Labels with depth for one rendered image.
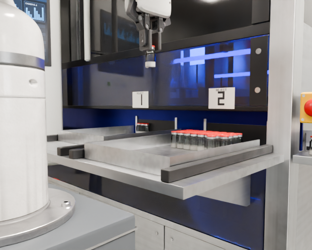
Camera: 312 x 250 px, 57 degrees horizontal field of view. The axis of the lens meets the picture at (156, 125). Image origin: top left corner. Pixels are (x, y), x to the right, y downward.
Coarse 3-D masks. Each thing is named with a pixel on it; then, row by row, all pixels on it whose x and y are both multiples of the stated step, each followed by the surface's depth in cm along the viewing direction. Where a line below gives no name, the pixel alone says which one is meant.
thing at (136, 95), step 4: (136, 92) 108; (140, 92) 106; (144, 92) 105; (148, 92) 103; (136, 96) 108; (140, 96) 106; (144, 96) 105; (148, 96) 103; (136, 100) 108; (140, 100) 106; (144, 100) 105; (148, 100) 104; (136, 104) 108; (140, 104) 107; (144, 104) 105; (148, 104) 104
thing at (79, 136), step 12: (60, 132) 96; (72, 132) 91; (84, 132) 105; (96, 132) 108; (108, 132) 112; (120, 132) 117; (132, 132) 121; (144, 132) 91; (156, 132) 95; (168, 132) 99
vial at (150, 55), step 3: (153, 48) 62; (147, 51) 62; (150, 51) 61; (153, 51) 62; (147, 54) 62; (150, 54) 61; (153, 54) 62; (147, 57) 62; (150, 57) 61; (153, 57) 62; (147, 60) 62; (150, 60) 61; (153, 60) 62; (147, 63) 62; (150, 63) 62; (153, 63) 62; (147, 66) 62; (150, 66) 62; (153, 66) 62
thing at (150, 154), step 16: (96, 144) 63; (112, 144) 71; (128, 144) 75; (144, 144) 79; (160, 144) 84; (240, 144) 65; (256, 144) 71; (96, 160) 63; (112, 160) 59; (128, 160) 55; (144, 160) 52; (160, 160) 49; (176, 160) 49; (192, 160) 52
